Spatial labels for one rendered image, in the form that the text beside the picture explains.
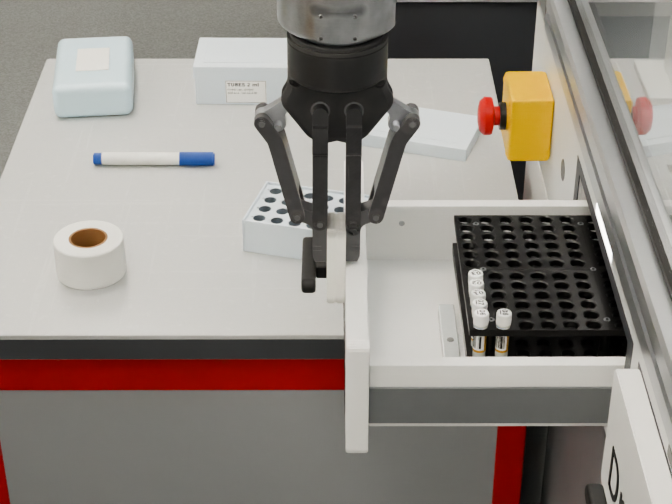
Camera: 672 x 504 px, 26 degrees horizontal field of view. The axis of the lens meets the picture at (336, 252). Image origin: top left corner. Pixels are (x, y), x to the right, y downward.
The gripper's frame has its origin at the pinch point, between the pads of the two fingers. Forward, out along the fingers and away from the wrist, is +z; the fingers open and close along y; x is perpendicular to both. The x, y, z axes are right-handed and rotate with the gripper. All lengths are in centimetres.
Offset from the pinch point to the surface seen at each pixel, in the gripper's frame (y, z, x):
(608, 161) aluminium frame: 22.4, -6.0, 5.6
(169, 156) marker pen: -19, 16, 46
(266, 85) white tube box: -8, 14, 62
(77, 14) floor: -69, 93, 267
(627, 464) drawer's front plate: 20.4, 3.5, -21.3
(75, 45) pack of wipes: -33, 13, 70
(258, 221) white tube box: -7.8, 13.3, 27.7
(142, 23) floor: -50, 93, 261
